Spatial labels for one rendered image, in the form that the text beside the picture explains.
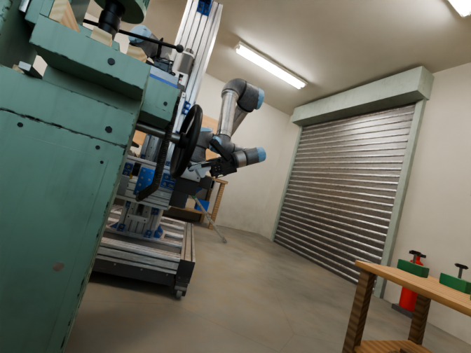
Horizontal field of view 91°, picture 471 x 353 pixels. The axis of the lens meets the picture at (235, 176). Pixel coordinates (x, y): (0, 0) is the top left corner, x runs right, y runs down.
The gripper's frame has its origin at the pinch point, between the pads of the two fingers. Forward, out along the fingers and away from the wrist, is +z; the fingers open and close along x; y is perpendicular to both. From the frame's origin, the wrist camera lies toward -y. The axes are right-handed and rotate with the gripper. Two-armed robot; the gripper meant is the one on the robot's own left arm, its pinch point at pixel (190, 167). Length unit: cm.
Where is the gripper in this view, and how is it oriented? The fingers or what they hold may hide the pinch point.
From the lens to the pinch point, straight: 99.8
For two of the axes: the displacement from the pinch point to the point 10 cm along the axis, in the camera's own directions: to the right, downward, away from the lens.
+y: 1.9, 9.6, 2.0
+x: -3.8, -1.2, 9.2
